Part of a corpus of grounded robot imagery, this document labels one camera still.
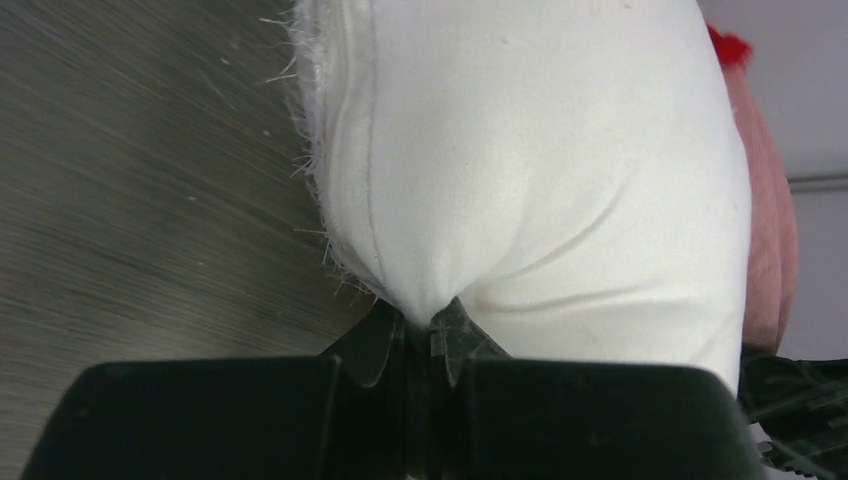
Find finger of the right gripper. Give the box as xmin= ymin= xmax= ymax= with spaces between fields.
xmin=738 ymin=346 xmax=847 ymax=480

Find pink printed pillowcase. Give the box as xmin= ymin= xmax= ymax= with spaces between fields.
xmin=708 ymin=26 xmax=799 ymax=354

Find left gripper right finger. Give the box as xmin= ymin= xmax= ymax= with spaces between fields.
xmin=429 ymin=302 xmax=764 ymax=480

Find white pillow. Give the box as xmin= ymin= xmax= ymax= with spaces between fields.
xmin=284 ymin=0 xmax=751 ymax=389

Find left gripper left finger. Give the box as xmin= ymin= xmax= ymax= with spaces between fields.
xmin=22 ymin=302 xmax=403 ymax=479

